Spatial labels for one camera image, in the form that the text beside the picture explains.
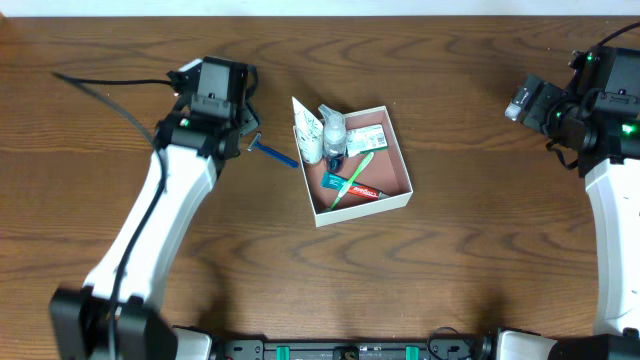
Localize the blue disposable razor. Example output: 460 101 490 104
247 132 299 169

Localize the white Pantene conditioner tube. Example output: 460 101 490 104
292 97 323 165

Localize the clear blue spray bottle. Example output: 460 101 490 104
318 104 347 173

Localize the green red toothpaste tube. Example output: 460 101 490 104
321 172 388 200

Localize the white green soap box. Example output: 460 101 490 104
346 124 388 158

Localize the green white toothbrush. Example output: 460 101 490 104
324 152 375 213

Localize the white box pink inside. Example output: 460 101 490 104
300 106 413 227

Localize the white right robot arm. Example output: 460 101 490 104
491 75 639 359

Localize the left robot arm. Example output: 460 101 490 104
49 102 261 359

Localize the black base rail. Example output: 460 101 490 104
209 335 496 360

